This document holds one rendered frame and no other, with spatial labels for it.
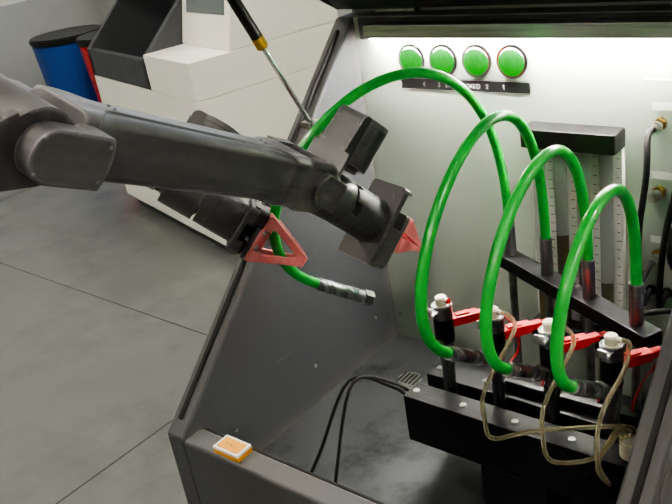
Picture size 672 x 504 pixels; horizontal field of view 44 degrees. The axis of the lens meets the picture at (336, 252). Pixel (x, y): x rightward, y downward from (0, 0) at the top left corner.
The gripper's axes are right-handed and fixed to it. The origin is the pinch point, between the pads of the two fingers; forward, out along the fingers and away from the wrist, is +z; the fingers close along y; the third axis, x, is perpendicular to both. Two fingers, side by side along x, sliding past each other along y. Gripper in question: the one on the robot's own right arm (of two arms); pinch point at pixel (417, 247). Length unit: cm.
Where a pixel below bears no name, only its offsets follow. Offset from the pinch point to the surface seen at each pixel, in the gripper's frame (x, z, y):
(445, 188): -9.2, -9.2, 6.5
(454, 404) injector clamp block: -2.5, 17.8, -16.7
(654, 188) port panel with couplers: -10.0, 26.3, 23.1
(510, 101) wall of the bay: 11.8, 15.0, 27.5
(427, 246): -10.5, -8.9, -0.4
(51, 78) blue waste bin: 612, 140, 26
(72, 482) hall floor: 161, 65, -108
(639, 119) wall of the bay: -7.1, 20.0, 30.2
